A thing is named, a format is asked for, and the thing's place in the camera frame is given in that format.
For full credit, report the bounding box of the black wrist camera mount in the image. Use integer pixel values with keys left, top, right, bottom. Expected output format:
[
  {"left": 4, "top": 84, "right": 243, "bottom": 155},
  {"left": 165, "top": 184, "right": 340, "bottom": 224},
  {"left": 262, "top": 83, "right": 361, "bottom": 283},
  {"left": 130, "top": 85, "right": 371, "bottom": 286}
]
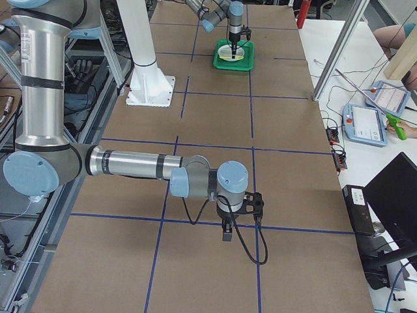
[{"left": 240, "top": 26, "right": 252, "bottom": 41}]

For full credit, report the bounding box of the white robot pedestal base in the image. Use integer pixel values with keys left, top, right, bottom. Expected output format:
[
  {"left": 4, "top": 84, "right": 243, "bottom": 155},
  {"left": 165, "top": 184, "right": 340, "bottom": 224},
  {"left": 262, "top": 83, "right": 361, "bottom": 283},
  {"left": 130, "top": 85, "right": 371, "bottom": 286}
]
[{"left": 117, "top": 0, "right": 175, "bottom": 108}]

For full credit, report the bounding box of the aluminium side frame rail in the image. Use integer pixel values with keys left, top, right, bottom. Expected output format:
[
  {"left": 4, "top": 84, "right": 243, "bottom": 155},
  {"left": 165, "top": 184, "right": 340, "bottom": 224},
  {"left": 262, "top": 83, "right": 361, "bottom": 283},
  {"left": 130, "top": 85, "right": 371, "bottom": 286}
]
[{"left": 0, "top": 19, "right": 134, "bottom": 313}]

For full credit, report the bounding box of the white round plate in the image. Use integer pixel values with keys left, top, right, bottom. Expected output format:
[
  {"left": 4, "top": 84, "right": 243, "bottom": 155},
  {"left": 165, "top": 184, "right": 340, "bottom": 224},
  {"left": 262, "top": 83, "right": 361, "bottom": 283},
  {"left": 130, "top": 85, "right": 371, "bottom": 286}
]
[{"left": 218, "top": 44, "right": 245, "bottom": 62}]

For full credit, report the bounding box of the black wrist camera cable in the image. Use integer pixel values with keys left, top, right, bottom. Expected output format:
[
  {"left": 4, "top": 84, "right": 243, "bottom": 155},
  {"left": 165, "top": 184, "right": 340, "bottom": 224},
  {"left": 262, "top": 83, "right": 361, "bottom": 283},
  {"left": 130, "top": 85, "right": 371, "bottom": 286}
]
[{"left": 200, "top": 0, "right": 248, "bottom": 50}]

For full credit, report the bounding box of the green plastic tray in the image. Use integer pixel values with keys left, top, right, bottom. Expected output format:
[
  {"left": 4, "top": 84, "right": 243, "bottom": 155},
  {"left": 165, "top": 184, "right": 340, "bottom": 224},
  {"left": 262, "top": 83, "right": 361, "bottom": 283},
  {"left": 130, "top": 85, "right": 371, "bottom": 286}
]
[{"left": 212, "top": 39, "right": 254, "bottom": 71}]

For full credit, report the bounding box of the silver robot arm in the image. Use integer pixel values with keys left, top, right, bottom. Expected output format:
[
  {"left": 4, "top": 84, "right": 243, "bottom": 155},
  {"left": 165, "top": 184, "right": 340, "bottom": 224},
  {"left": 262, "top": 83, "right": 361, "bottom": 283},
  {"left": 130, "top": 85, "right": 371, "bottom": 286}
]
[
  {"left": 3, "top": 1, "right": 249, "bottom": 241},
  {"left": 185, "top": 1, "right": 251, "bottom": 61}
]

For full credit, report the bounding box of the near blue teach pendant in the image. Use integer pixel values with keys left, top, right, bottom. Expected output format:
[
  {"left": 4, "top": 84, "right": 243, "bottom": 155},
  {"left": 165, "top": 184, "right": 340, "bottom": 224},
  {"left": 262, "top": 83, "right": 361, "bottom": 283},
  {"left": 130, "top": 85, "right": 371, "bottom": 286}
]
[{"left": 342, "top": 104, "right": 388, "bottom": 147}]

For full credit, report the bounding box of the pale green plastic fork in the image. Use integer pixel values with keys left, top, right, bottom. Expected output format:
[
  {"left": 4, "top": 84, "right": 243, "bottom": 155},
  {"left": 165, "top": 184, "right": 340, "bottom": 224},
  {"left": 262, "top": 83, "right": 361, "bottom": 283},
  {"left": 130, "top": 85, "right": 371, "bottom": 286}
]
[{"left": 218, "top": 48, "right": 244, "bottom": 55}]

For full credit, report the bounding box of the far blue teach pendant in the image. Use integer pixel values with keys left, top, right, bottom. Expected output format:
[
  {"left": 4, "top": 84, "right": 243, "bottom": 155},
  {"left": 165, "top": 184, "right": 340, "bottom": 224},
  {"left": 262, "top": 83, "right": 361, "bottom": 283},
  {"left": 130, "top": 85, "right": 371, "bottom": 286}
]
[{"left": 366, "top": 80, "right": 410, "bottom": 117}]

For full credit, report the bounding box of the black computer box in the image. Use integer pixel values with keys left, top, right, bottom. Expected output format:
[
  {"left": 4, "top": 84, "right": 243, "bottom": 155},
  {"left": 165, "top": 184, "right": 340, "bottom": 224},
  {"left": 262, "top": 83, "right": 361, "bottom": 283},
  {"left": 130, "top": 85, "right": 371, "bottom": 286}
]
[{"left": 342, "top": 185, "right": 375, "bottom": 236}]

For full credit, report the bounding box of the wooden beam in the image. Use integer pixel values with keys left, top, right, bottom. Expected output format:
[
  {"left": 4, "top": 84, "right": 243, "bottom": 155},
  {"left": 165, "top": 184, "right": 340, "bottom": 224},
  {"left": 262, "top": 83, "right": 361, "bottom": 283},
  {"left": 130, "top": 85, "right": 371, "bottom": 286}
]
[{"left": 384, "top": 27, "right": 416, "bottom": 80}]

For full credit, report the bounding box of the seated person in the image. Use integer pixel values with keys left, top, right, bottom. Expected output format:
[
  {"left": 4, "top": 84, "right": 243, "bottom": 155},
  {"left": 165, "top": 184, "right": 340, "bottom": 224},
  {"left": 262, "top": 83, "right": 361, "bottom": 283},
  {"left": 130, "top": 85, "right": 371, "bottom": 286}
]
[{"left": 373, "top": 23, "right": 417, "bottom": 140}]

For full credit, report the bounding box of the green handled reacher grabber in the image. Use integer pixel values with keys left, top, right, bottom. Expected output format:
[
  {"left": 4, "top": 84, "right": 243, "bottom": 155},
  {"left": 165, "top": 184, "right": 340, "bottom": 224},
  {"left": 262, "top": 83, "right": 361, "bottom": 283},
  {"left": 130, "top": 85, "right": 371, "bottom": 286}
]
[{"left": 335, "top": 69, "right": 407, "bottom": 140}]

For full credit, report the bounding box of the orange black connector block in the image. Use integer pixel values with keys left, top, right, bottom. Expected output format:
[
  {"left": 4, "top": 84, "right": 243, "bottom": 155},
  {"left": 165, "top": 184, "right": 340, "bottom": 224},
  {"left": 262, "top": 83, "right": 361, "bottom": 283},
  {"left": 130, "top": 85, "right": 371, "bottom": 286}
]
[{"left": 326, "top": 127, "right": 339, "bottom": 144}]

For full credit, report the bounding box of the yellow plastic spoon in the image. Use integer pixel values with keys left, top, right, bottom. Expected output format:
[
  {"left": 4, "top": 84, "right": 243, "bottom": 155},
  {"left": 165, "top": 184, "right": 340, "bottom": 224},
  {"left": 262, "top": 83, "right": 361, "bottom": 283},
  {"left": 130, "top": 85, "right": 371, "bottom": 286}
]
[{"left": 220, "top": 55, "right": 244, "bottom": 62}]

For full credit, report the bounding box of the blue teach pendant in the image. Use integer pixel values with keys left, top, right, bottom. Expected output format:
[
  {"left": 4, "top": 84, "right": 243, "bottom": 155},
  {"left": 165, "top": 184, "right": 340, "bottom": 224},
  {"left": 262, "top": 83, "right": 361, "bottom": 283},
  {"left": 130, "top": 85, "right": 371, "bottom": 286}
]
[
  {"left": 366, "top": 80, "right": 410, "bottom": 117},
  {"left": 342, "top": 104, "right": 388, "bottom": 147}
]

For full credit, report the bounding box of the black monitor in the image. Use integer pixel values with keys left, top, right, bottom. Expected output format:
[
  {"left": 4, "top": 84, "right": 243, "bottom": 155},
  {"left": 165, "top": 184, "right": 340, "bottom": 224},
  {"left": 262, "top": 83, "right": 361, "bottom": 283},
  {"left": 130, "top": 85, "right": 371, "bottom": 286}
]
[{"left": 364, "top": 152, "right": 416, "bottom": 247}]

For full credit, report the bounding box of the aluminium frame post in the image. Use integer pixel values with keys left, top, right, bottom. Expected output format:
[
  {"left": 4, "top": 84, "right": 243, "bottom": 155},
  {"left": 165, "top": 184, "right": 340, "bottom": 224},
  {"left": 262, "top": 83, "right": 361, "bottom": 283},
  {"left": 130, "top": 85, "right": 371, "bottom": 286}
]
[{"left": 312, "top": 0, "right": 369, "bottom": 101}]

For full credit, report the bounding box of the red cylinder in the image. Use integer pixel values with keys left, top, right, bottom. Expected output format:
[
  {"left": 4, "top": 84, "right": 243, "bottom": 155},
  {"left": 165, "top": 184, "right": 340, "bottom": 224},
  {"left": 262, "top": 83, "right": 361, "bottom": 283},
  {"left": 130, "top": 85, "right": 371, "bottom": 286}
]
[{"left": 296, "top": 0, "right": 311, "bottom": 29}]

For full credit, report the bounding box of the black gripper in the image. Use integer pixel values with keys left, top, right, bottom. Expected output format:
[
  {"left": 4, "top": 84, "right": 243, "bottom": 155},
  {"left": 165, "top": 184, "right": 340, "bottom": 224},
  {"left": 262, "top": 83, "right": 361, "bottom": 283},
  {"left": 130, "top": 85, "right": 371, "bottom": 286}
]
[
  {"left": 216, "top": 205, "right": 233, "bottom": 241},
  {"left": 228, "top": 32, "right": 240, "bottom": 59}
]

